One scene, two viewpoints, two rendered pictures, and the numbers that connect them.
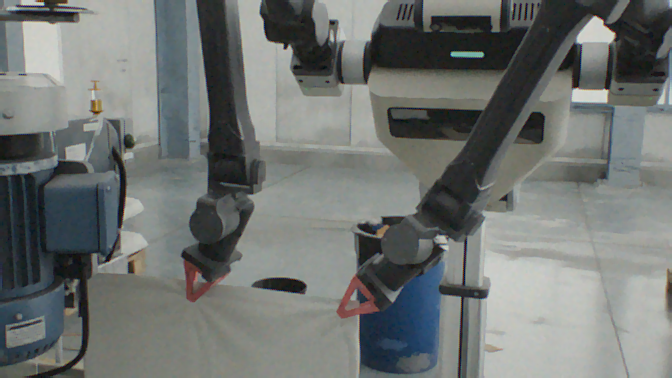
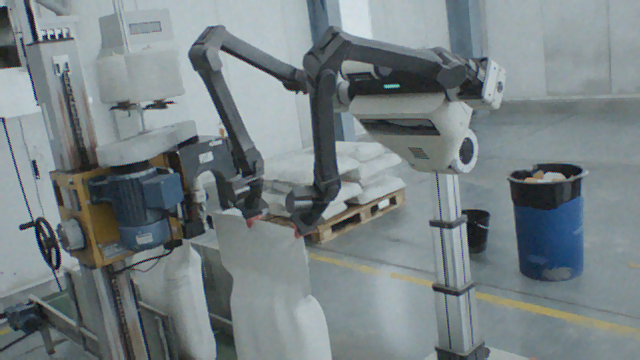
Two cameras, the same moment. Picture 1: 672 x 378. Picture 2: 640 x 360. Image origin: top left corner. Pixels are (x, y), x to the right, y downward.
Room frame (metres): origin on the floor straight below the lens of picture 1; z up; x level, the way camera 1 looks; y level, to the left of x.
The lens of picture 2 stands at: (-0.32, -1.03, 1.63)
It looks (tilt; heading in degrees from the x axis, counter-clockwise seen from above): 13 degrees down; 32
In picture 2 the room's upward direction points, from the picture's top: 8 degrees counter-clockwise
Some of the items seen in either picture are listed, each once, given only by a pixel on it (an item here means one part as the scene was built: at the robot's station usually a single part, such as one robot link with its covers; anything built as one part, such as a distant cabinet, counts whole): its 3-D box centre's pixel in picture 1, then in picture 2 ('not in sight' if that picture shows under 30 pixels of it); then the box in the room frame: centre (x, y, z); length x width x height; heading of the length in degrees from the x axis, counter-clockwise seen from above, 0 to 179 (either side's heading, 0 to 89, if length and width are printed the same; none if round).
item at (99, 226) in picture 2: not in sight; (116, 205); (0.99, 0.64, 1.18); 0.34 x 0.25 x 0.31; 164
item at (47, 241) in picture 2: not in sight; (46, 243); (0.73, 0.69, 1.13); 0.18 x 0.11 x 0.18; 74
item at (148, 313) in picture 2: not in sight; (117, 328); (1.20, 1.08, 0.53); 1.05 x 0.02 x 0.41; 74
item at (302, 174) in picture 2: not in sight; (320, 169); (3.92, 1.61, 0.56); 0.66 x 0.42 x 0.15; 164
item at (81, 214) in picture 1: (83, 221); (164, 194); (0.92, 0.31, 1.25); 0.10 x 0.08 x 0.12; 9
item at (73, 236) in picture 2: not in sight; (69, 235); (0.80, 0.67, 1.14); 0.11 x 0.06 x 0.11; 74
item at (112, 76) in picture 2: not in sight; (118, 78); (1.11, 0.63, 1.61); 0.15 x 0.14 x 0.17; 74
